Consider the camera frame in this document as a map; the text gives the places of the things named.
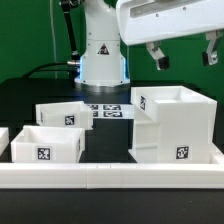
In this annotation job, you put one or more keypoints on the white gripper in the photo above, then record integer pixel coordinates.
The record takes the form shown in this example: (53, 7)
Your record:
(142, 21)

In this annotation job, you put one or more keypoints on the white front drawer box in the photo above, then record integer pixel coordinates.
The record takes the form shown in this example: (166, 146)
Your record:
(38, 144)

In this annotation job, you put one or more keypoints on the white drawer box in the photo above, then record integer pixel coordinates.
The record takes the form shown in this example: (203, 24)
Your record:
(65, 114)
(38, 144)

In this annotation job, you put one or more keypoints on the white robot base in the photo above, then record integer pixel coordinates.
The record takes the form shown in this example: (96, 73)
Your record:
(102, 64)

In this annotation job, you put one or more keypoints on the white rear drawer box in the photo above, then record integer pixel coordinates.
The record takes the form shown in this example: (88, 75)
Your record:
(65, 114)

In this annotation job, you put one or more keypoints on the fiducial marker sheet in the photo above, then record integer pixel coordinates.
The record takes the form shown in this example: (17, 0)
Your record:
(112, 111)

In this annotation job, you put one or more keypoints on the white block at left edge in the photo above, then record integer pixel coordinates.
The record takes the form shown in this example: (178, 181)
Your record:
(4, 139)

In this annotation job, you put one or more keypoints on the white drawer cabinet frame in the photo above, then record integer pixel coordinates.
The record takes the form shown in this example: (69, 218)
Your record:
(172, 124)

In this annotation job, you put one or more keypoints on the white front barrier rail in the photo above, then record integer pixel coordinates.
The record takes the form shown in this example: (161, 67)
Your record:
(125, 175)

